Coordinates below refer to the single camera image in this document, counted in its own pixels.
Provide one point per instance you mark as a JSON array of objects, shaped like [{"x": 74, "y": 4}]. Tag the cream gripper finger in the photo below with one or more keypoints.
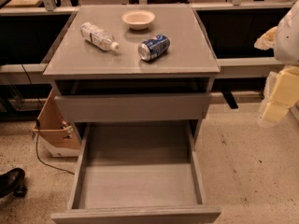
[
  {"x": 266, "y": 41},
  {"x": 283, "y": 96}
]

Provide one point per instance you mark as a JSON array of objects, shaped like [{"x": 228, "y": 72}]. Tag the clear plastic water bottle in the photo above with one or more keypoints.
[{"x": 102, "y": 39}]

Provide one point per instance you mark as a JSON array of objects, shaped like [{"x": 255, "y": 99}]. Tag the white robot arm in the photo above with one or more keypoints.
[{"x": 284, "y": 41}]

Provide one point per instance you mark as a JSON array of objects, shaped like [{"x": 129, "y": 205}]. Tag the closed grey top drawer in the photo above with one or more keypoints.
[{"x": 140, "y": 107}]

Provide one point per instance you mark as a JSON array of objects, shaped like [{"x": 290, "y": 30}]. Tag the grey drawer cabinet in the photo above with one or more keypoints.
[{"x": 80, "y": 68}]

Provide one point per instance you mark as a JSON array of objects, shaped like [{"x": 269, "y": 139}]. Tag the open grey middle drawer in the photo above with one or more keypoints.
[{"x": 138, "y": 173}]

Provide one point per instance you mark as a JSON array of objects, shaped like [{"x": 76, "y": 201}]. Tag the blue soda can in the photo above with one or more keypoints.
[{"x": 153, "y": 48}]

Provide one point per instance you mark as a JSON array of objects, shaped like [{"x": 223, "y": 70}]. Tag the white paper bowl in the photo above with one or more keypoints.
[{"x": 138, "y": 19}]

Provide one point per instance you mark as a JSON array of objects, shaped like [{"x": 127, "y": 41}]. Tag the cardboard box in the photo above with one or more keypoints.
[{"x": 58, "y": 134}]

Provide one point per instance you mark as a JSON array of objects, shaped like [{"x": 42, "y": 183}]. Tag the black shoe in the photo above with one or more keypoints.
[{"x": 12, "y": 182}]

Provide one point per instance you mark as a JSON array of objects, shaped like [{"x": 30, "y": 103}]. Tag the grey metal rail frame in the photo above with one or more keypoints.
[{"x": 15, "y": 74}]

